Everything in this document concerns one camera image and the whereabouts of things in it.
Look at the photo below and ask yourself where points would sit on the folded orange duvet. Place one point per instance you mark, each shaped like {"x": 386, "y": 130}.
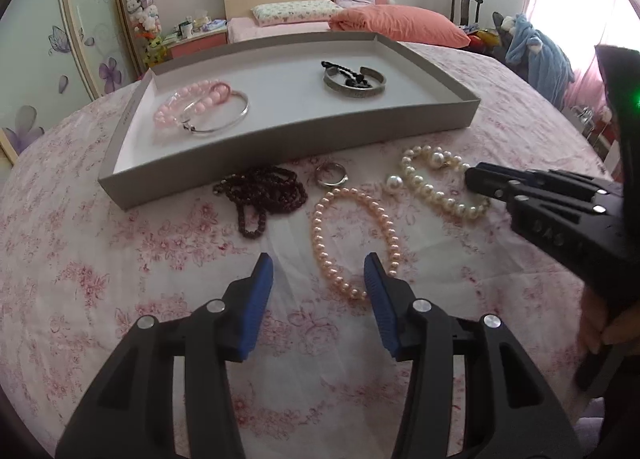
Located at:
{"x": 402, "y": 23}

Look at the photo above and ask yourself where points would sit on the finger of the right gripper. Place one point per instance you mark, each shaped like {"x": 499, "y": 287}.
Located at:
{"x": 574, "y": 184}
{"x": 555, "y": 223}

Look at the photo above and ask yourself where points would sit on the silver thin bangle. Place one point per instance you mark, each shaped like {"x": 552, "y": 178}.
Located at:
{"x": 219, "y": 108}

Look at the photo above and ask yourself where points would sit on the pink floral tablecloth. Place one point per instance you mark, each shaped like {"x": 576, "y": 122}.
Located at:
{"x": 77, "y": 272}

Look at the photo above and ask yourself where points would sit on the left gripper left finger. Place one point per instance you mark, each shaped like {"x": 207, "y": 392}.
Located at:
{"x": 126, "y": 411}

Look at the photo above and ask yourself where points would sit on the plush toy display tube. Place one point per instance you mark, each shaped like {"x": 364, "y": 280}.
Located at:
{"x": 145, "y": 29}

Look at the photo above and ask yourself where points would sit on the single pearl earring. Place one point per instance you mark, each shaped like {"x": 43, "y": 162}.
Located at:
{"x": 393, "y": 184}

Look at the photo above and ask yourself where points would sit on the grey cardboard tray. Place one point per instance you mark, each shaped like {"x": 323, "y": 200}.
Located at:
{"x": 310, "y": 94}

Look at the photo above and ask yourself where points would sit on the pink bedside table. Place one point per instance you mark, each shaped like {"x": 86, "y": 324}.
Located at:
{"x": 197, "y": 43}

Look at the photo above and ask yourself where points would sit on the dark wooden chair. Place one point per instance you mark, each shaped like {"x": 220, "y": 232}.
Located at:
{"x": 467, "y": 12}

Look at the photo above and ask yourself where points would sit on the wardrobe with flower doors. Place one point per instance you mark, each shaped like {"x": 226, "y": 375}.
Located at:
{"x": 56, "y": 57}

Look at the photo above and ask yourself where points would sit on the floral white pillow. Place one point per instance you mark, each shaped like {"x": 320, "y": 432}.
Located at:
{"x": 295, "y": 12}

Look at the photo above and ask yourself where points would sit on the right hand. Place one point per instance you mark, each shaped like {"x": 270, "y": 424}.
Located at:
{"x": 595, "y": 330}

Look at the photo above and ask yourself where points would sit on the pink curtain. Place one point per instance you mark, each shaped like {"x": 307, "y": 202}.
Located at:
{"x": 577, "y": 26}

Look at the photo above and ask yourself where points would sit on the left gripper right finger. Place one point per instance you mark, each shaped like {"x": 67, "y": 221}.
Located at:
{"x": 510, "y": 409}

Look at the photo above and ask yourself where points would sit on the blue plush robe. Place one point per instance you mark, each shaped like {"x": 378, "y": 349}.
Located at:
{"x": 549, "y": 70}

